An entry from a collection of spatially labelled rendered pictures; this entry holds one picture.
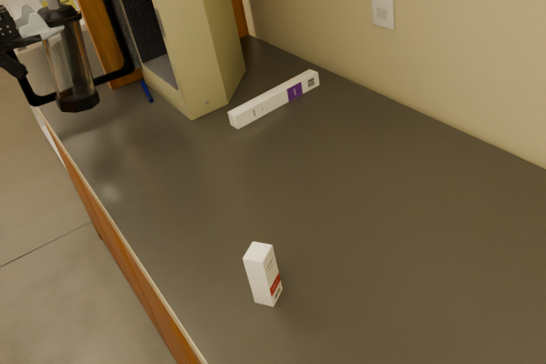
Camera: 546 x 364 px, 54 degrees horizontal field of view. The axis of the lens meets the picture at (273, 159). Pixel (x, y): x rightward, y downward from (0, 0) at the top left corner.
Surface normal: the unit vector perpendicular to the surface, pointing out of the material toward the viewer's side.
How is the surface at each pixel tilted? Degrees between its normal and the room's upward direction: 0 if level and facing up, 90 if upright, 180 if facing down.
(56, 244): 0
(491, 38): 90
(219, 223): 0
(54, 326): 0
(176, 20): 90
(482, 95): 90
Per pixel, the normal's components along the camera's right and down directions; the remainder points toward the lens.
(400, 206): -0.17, -0.81
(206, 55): 0.54, 0.40
